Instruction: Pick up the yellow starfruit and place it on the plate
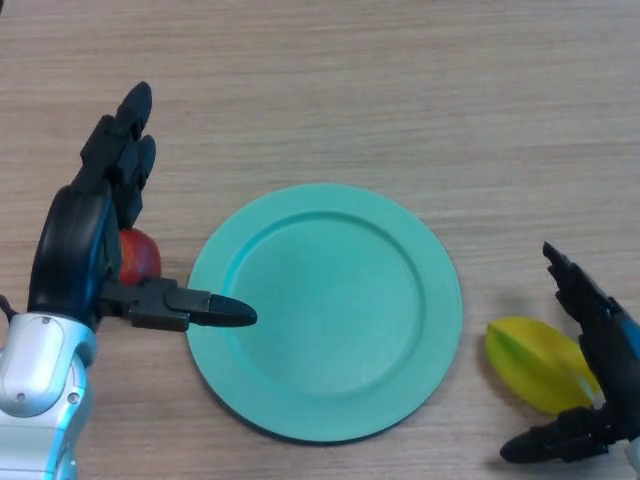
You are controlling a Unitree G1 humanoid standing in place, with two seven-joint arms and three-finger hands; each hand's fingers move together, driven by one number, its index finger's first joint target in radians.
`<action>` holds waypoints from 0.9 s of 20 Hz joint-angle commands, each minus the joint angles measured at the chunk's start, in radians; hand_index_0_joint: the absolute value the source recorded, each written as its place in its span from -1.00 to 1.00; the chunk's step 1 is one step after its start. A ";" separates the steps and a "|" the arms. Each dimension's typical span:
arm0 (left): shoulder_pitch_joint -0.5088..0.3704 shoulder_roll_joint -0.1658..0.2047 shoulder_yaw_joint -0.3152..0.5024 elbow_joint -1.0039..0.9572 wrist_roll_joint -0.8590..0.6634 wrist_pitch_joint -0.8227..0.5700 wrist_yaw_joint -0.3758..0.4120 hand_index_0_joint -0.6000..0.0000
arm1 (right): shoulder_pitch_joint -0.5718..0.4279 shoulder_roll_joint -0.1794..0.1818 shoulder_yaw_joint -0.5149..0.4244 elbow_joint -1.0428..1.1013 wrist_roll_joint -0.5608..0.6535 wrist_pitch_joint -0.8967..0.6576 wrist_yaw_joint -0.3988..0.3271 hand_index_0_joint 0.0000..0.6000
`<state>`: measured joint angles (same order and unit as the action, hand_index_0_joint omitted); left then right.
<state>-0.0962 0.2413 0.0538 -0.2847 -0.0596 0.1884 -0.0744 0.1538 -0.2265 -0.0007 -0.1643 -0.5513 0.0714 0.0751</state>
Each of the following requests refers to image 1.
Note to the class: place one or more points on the teal round plate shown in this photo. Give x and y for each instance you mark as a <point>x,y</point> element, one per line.
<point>325,315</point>

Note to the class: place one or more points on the red apple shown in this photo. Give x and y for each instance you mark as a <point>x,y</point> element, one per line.
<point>142,257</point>

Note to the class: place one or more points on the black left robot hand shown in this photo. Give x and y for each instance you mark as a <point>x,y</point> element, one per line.
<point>70,250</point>

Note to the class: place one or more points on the yellow starfruit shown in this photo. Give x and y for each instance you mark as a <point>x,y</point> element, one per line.
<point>535,365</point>

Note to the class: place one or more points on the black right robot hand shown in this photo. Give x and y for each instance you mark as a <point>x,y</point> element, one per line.
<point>612,360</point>

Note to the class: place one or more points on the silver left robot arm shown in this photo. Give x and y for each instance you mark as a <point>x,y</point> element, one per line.
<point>35,390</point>

